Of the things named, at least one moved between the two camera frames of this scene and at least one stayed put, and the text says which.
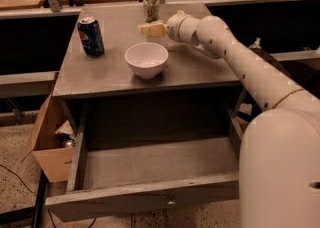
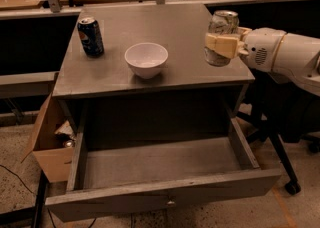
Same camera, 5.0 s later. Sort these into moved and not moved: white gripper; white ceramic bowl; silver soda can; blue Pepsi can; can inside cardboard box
Moved: silver soda can; white gripper
Not moved: white ceramic bowl; can inside cardboard box; blue Pepsi can
